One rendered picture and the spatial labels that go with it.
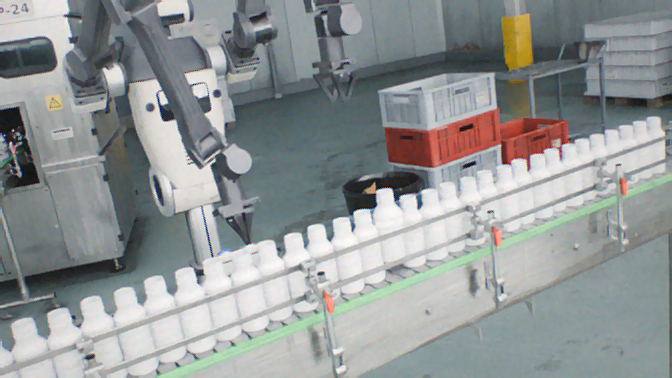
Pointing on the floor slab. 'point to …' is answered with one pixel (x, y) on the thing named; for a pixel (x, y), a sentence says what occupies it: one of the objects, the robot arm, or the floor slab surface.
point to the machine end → (59, 149)
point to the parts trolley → (560, 87)
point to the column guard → (517, 44)
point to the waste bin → (411, 184)
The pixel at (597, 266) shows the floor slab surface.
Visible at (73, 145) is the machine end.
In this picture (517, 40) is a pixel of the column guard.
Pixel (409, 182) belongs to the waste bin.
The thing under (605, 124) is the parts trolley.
